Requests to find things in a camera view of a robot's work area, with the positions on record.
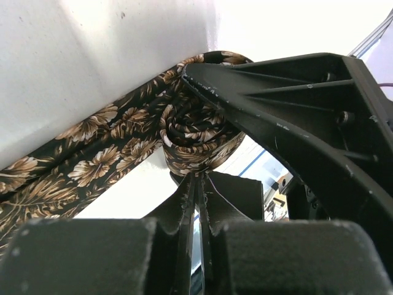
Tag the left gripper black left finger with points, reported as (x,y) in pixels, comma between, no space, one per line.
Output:
(151,255)

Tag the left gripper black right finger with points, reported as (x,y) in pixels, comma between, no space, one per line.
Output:
(243,256)

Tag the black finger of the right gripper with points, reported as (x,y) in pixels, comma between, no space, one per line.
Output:
(323,115)

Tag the brown floral tie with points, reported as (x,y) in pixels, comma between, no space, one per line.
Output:
(66,174)

